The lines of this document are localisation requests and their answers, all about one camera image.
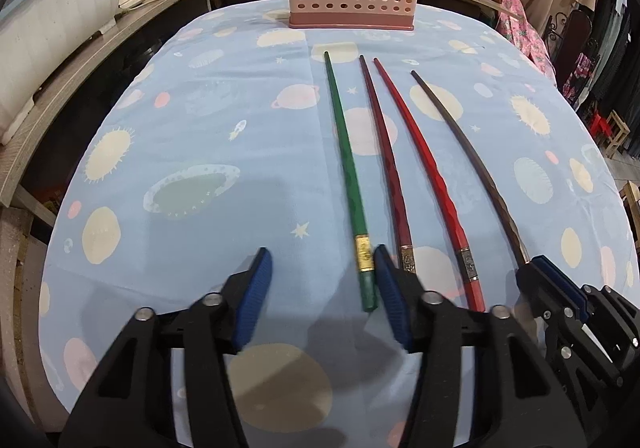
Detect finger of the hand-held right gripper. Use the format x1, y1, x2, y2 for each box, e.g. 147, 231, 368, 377
531, 255, 640, 355
516, 261, 632, 405

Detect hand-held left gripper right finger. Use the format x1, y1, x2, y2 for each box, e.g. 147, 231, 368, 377
373, 244, 587, 448

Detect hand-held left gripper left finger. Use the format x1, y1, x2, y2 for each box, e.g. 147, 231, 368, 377
59, 247, 274, 448

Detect bright red chopstick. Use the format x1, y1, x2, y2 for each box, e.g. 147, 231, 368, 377
373, 57, 487, 314

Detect green chopstick gold band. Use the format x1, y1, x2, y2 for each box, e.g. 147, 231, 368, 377
323, 51, 378, 314

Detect dark red chopstick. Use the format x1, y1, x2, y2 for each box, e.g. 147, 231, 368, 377
358, 54, 418, 279

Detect dark brown chopstick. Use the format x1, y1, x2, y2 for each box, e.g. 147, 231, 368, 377
410, 70, 532, 269

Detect wooden stool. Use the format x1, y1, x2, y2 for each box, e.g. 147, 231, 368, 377
602, 110, 632, 159

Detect red stool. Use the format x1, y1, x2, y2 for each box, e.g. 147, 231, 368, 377
587, 110, 616, 139

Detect blue planet print tablecloth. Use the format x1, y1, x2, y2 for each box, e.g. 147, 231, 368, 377
37, 0, 640, 448

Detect black metal chair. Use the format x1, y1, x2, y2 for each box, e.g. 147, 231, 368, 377
545, 8, 601, 74

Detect hanging dark clothes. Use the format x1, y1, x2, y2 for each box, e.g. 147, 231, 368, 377
575, 0, 640, 119

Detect pink floral cloth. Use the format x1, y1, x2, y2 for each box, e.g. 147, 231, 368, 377
492, 0, 558, 84

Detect wooden stick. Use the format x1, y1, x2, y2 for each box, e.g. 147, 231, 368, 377
477, 0, 521, 21

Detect white dish drainer grey-blue lid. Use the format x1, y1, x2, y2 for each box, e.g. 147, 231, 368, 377
0, 0, 121, 146

